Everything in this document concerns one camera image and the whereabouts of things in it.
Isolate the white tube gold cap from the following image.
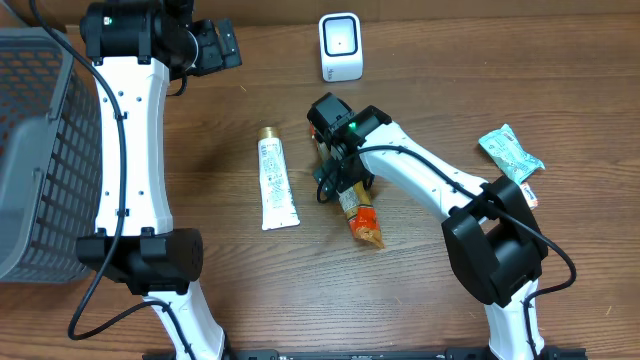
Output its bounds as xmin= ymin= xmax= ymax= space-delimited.
xmin=257 ymin=127 xmax=300 ymax=231

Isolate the orange tissue pack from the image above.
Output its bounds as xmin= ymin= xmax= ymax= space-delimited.
xmin=520 ymin=182 xmax=539 ymax=209

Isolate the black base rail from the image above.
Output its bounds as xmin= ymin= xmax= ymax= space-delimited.
xmin=142 ymin=346 xmax=588 ymax=360

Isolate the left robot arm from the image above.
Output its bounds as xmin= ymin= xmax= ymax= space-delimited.
xmin=76 ymin=1 xmax=241 ymax=359

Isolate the white barcode scanner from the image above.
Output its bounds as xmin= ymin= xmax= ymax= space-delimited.
xmin=318 ymin=12 xmax=364 ymax=82

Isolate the grey plastic basket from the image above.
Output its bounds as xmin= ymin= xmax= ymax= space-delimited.
xmin=1 ymin=28 xmax=101 ymax=283

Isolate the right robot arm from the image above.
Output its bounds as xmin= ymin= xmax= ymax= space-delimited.
xmin=307 ymin=93 xmax=548 ymax=359

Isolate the orange spaghetti packet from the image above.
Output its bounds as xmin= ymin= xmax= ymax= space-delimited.
xmin=310 ymin=126 xmax=385 ymax=249

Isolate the teal snack packet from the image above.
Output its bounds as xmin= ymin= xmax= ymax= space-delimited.
xmin=478 ymin=124 xmax=545 ymax=185

